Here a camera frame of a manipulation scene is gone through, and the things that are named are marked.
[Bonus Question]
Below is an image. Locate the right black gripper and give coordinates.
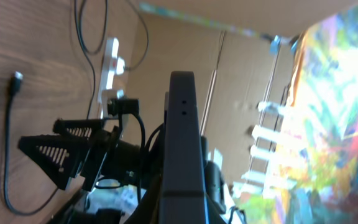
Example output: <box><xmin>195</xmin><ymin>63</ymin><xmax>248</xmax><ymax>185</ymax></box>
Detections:
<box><xmin>18</xmin><ymin>119</ymin><xmax>126</xmax><ymax>192</ymax></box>

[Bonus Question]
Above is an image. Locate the black USB charging cable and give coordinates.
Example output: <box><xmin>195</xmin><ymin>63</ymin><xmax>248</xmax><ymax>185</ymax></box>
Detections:
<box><xmin>2</xmin><ymin>0</ymin><xmax>150</xmax><ymax>217</ymax></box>

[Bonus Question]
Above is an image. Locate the Samsung Galaxy smartphone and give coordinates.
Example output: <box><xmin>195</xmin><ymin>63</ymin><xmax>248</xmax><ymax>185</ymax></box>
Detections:
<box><xmin>159</xmin><ymin>71</ymin><xmax>209</xmax><ymax>224</ymax></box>

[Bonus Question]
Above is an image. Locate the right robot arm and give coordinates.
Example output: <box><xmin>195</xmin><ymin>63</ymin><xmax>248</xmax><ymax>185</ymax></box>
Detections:
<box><xmin>18</xmin><ymin>119</ymin><xmax>165</xmax><ymax>192</ymax></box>

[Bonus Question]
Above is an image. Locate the white charger adapter plug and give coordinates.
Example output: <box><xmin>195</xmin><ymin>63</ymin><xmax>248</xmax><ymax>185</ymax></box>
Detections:
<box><xmin>115</xmin><ymin>57</ymin><xmax>126</xmax><ymax>75</ymax></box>

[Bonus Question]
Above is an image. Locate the white power strip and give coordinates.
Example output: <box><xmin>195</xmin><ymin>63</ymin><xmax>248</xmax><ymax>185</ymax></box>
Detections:
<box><xmin>98</xmin><ymin>37</ymin><xmax>119</xmax><ymax>103</ymax></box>

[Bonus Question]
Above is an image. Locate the cardboard backdrop panel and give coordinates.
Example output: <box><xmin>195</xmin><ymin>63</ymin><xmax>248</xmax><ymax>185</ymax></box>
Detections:
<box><xmin>116</xmin><ymin>0</ymin><xmax>358</xmax><ymax>187</ymax></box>

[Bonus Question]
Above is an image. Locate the colourful painted board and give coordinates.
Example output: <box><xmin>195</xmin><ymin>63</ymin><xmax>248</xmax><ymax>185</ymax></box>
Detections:
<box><xmin>234</xmin><ymin>5</ymin><xmax>358</xmax><ymax>223</ymax></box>

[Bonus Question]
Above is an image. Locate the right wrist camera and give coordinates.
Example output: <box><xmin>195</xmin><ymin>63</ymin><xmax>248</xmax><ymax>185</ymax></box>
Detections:
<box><xmin>101</xmin><ymin>89</ymin><xmax>139</xmax><ymax>119</ymax></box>

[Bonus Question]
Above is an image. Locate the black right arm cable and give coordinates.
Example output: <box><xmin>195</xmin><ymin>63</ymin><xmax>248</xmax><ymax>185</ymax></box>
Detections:
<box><xmin>94</xmin><ymin>113</ymin><xmax>164</xmax><ymax>206</ymax></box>

